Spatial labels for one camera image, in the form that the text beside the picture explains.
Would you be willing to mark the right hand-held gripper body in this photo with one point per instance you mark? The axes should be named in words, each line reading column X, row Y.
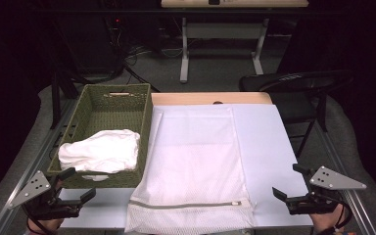
column 329, row 181

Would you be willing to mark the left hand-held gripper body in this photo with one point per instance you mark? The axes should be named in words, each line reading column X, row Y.
column 34, row 189

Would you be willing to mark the white garment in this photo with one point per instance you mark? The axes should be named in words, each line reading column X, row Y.
column 101, row 151

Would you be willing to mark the green woven basket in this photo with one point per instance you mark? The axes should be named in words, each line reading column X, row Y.
column 111, row 111

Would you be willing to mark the white mesh laundry bag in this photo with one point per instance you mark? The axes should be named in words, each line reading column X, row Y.
column 192, row 156

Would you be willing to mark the person's left hand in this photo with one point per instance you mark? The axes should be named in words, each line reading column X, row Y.
column 44, row 226

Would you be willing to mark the person's right hand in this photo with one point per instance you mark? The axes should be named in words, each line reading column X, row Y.
column 326, row 223

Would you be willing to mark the black folding chair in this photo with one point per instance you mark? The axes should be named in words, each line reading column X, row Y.
column 293, row 104

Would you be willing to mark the black metal stand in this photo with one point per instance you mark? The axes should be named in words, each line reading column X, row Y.
column 56, row 98

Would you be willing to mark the dark equipment with red light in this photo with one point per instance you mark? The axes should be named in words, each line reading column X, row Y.
column 115, row 39

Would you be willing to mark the desk with white legs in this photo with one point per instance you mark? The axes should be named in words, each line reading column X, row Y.
column 223, row 31

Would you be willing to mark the dark device on desk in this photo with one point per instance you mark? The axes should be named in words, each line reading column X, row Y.
column 214, row 2

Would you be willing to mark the metal floor rail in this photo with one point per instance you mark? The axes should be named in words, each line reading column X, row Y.
column 32, row 163
column 346, row 196

